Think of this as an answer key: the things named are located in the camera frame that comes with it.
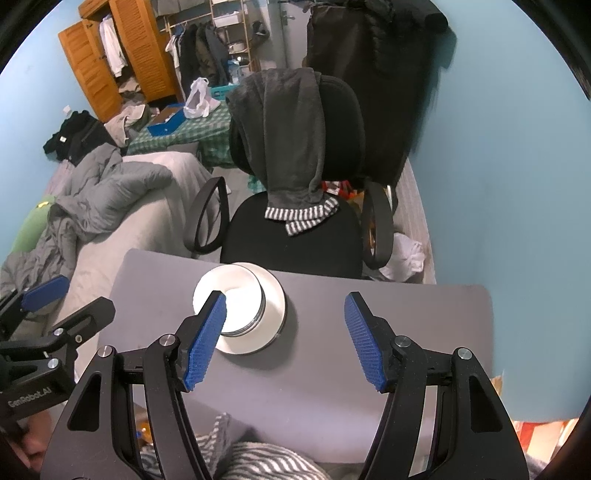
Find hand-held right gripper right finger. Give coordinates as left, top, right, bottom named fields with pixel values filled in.
left=344, top=291, right=529, bottom=480

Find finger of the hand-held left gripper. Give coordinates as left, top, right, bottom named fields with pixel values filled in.
left=0, top=296, right=116, bottom=370
left=0, top=275, right=71, bottom=333

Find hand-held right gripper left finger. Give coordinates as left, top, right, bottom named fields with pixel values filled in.
left=44, top=290, right=228, bottom=480

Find person's left hand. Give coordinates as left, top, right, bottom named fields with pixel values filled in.
left=21, top=411, right=54, bottom=469

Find green pillow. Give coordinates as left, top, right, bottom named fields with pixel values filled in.
left=11, top=196, right=56, bottom=252

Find white cloth on floor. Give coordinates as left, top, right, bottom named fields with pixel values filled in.
left=381, top=232, right=426, bottom=282

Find bed with light sheet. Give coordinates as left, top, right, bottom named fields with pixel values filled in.
left=69, top=152, right=218, bottom=370

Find grey duvet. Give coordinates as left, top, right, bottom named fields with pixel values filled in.
left=0, top=143, right=174, bottom=296

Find black office chair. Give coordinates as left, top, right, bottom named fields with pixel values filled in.
left=185, top=74, right=395, bottom=280

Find striped grey white garment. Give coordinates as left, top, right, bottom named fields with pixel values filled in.
left=139, top=412, right=333, bottom=480

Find red packaging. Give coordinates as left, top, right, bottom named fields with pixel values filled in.
left=321, top=180, right=365, bottom=201

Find black clothing pile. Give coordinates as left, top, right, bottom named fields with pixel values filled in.
left=43, top=110, right=118, bottom=162

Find grey clothes pile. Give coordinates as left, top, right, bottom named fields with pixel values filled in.
left=104, top=104, right=148, bottom=148

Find green checkered cloth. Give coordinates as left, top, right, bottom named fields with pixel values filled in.
left=126, top=99, right=241, bottom=167

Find red orange box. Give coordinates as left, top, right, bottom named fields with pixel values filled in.
left=512, top=418, right=580, bottom=462

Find blue box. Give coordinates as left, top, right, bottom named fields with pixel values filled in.
left=147, top=105, right=186, bottom=138

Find dark grey hoodie striped cuffs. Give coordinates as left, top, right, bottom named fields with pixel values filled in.
left=225, top=68, right=340, bottom=236

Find white plastic bag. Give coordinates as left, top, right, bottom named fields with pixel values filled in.
left=184, top=77, right=220, bottom=120

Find white hanging shirt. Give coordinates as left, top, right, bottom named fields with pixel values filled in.
left=99, top=16, right=127, bottom=77

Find wooden wardrobe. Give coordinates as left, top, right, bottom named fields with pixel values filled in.
left=58, top=0, right=181, bottom=118

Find black hanging jacket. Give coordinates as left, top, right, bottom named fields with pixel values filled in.
left=305, top=0, right=448, bottom=185

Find rack of dark clothes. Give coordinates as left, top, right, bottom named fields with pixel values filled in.
left=166, top=21, right=232, bottom=93

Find shelf unit with boxes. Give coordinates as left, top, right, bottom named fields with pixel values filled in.
left=210, top=0, right=259, bottom=84

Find grey door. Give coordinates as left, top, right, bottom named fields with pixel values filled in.
left=277, top=0, right=315, bottom=70

